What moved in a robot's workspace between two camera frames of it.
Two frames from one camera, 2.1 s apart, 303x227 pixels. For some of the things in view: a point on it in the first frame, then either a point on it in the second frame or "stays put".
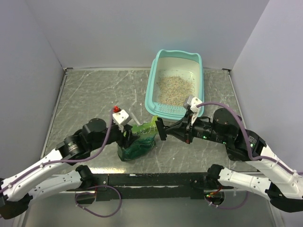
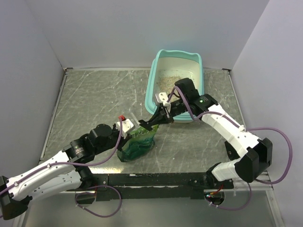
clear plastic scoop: x=133 y=121 stays put
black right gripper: x=180 y=130 → x=165 y=115
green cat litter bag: x=147 y=132 stays put
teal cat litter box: x=173 y=76 stays put
